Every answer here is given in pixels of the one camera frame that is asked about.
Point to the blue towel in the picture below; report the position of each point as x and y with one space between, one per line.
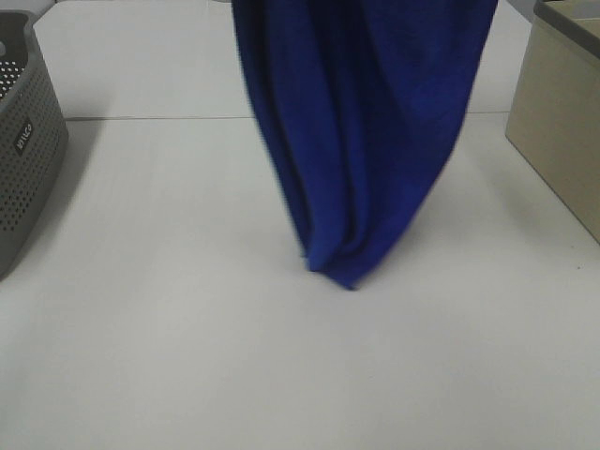
360 104

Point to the beige storage box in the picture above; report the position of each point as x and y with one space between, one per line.
554 118

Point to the grey perforated plastic basket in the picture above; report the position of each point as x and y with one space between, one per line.
34 135

